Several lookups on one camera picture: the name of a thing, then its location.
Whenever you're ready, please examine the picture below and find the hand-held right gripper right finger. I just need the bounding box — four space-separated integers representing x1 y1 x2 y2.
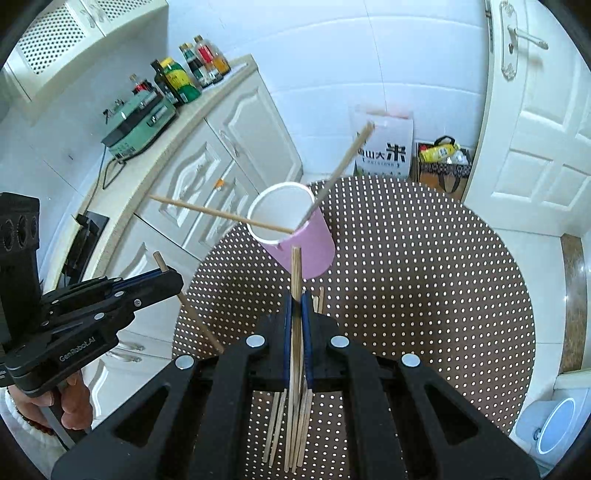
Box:
301 294 542 480

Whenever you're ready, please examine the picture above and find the dark oil bottle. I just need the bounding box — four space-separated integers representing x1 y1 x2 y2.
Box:
152 59 180 108

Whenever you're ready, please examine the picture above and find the red label bottle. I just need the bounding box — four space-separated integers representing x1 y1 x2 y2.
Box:
193 34 232 84

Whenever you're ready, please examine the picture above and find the white round bin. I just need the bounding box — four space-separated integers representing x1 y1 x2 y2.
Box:
510 396 579 468

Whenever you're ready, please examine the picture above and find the person's left forearm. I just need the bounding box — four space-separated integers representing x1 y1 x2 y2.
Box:
0 387 64 472

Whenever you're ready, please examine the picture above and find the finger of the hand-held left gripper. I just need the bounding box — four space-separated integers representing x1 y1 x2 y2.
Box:
41 289 181 341
41 267 184 311

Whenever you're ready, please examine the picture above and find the white upper cabinet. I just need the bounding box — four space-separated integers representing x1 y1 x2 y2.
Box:
0 0 170 126

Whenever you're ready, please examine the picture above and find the white door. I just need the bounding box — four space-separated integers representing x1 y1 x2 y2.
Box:
462 0 591 237

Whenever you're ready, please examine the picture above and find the white rice bag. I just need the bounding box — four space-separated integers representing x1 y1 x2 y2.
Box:
353 105 414 181

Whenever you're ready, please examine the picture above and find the dark sauce bottle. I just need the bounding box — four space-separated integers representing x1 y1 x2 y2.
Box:
179 42 212 89

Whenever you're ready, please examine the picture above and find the yellow green oil bottle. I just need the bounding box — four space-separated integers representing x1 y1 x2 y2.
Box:
161 57 202 103

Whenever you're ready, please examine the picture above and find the green kitchen appliance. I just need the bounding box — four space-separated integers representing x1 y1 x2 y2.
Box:
100 90 179 162

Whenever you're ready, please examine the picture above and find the white kitchen cabinet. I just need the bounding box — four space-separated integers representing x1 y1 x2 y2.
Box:
0 54 305 416

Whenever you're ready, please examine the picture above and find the metal door handle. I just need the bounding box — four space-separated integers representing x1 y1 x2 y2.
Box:
501 25 550 80

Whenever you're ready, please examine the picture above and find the wooden chopstick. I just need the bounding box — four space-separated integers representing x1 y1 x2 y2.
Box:
149 194 297 234
153 251 225 355
300 121 376 228
288 246 304 472

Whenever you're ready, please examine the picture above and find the person's left hand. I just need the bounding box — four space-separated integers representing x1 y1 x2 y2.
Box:
9 373 92 435

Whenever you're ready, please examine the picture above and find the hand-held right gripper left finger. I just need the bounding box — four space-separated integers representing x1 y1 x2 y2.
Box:
51 294 293 480

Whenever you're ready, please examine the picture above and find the yellow packet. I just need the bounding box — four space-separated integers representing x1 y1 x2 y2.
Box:
419 142 461 165

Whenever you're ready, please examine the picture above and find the dark patterned bag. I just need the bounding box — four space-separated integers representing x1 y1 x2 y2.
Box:
416 141 474 195

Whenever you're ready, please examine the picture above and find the pink cup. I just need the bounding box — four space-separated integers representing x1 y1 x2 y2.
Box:
246 182 336 280

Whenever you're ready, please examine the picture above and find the pile of wooden chopsticks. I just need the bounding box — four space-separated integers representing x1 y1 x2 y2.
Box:
262 286 325 474

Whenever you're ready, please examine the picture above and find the black power cable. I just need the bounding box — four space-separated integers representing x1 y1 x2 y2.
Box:
100 150 128 191

